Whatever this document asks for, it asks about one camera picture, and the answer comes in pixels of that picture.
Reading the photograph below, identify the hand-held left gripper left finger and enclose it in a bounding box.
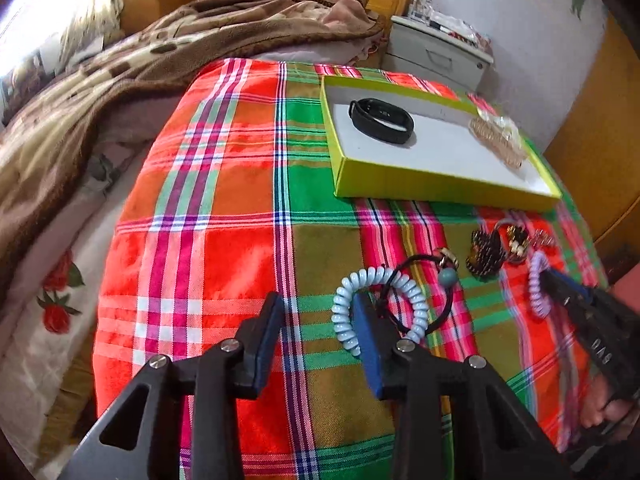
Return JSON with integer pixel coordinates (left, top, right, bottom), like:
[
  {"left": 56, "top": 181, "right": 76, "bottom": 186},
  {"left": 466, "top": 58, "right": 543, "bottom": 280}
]
[{"left": 57, "top": 291, "right": 286, "bottom": 480}]

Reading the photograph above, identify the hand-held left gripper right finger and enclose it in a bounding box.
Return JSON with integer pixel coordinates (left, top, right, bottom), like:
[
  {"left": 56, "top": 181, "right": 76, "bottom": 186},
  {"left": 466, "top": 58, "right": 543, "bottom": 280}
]
[{"left": 350, "top": 294, "right": 571, "bottom": 480}]

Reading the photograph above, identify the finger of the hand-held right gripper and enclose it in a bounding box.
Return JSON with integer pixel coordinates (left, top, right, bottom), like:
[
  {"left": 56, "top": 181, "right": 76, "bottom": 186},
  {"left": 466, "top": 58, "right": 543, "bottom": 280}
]
[
  {"left": 541, "top": 272, "right": 596, "bottom": 343},
  {"left": 547, "top": 268, "right": 601, "bottom": 306}
]

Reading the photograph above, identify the purple spiral hair tie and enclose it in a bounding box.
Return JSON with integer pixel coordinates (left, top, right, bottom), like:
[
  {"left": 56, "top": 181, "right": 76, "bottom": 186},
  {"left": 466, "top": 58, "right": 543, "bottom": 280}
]
[{"left": 527, "top": 251, "right": 556, "bottom": 318}]

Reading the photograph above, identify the light blue spiral hair tie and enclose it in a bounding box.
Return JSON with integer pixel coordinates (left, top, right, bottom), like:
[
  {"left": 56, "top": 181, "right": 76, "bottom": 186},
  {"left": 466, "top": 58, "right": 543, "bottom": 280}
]
[{"left": 331, "top": 267, "right": 428, "bottom": 358}]

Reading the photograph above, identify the dark beaded scrunchie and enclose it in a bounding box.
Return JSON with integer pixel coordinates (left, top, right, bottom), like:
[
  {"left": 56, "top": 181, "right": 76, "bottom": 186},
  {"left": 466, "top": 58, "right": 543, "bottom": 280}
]
[{"left": 465, "top": 227, "right": 506, "bottom": 280}]

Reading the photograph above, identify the black hair tie teal bead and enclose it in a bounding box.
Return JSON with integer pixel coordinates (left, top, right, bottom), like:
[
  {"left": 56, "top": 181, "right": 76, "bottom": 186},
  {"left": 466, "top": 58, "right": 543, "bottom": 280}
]
[{"left": 375, "top": 249, "right": 462, "bottom": 333}]

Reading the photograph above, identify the yellow-green cardboard box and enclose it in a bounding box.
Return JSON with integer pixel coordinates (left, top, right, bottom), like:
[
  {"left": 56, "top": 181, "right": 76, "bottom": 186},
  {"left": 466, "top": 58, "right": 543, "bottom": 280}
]
[{"left": 320, "top": 75, "right": 563, "bottom": 213}]

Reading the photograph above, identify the person's right hand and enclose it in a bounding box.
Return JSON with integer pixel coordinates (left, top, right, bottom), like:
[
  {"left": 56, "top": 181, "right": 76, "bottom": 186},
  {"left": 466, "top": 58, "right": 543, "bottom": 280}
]
[{"left": 582, "top": 266, "right": 640, "bottom": 432}]

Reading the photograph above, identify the gold and black hair ornament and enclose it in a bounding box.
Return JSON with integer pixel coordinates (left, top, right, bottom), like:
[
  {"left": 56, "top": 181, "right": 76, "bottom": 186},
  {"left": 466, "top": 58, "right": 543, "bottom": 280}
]
[{"left": 504, "top": 226, "right": 532, "bottom": 266}]

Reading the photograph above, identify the wooden wardrobe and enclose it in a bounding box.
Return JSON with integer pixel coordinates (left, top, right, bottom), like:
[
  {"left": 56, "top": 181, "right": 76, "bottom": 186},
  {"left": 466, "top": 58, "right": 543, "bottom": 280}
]
[{"left": 542, "top": 15, "right": 640, "bottom": 281}]

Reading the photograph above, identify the plaid cloth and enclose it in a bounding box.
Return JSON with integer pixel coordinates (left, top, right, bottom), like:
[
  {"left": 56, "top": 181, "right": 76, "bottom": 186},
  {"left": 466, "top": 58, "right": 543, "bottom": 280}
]
[{"left": 95, "top": 57, "right": 613, "bottom": 480}]

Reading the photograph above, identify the pink hair claw clip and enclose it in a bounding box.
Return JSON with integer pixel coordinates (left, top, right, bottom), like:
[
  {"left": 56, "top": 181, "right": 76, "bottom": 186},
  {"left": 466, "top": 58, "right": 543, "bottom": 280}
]
[{"left": 467, "top": 114, "right": 531, "bottom": 171}]

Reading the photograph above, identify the pearly white hair clip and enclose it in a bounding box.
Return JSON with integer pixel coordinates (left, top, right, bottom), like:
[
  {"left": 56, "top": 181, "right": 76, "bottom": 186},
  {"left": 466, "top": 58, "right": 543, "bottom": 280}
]
[{"left": 472, "top": 101, "right": 518, "bottom": 127}]

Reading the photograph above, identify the floral bedsheet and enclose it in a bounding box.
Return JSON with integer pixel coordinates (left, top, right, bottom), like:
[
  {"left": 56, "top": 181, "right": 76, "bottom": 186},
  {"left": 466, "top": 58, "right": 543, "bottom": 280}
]
[{"left": 0, "top": 125, "right": 151, "bottom": 461}]

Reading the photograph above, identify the black smart band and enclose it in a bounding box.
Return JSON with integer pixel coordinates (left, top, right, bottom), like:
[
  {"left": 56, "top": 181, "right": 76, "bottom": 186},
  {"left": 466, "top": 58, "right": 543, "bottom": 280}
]
[{"left": 348, "top": 97, "right": 416, "bottom": 144}]

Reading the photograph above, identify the white nightstand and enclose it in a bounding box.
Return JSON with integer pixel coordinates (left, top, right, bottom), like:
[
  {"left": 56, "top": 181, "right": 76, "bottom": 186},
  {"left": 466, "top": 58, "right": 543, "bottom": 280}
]
[{"left": 382, "top": 15, "right": 496, "bottom": 93}]

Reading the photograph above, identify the pile of small packets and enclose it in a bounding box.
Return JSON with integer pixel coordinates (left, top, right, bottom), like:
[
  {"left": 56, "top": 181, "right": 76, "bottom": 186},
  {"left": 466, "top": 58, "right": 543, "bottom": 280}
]
[{"left": 432, "top": 10, "right": 495, "bottom": 52}]

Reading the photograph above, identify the brown patterned blanket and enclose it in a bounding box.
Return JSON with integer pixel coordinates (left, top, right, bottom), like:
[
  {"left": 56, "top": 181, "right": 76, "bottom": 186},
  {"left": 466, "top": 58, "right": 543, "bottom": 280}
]
[{"left": 0, "top": 0, "right": 388, "bottom": 301}]

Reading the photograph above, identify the patterned curtain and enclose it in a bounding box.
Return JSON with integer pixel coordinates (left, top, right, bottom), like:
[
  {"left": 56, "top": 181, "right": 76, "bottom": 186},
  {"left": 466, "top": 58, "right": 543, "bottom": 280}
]
[{"left": 57, "top": 0, "right": 126, "bottom": 63}]

